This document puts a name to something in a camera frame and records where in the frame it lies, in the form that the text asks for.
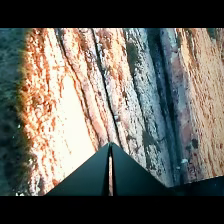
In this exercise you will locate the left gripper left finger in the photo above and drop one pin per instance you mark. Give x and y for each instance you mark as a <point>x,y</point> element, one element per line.
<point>90,176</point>

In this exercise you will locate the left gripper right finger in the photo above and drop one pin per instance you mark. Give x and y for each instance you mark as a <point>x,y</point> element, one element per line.
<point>133,176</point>

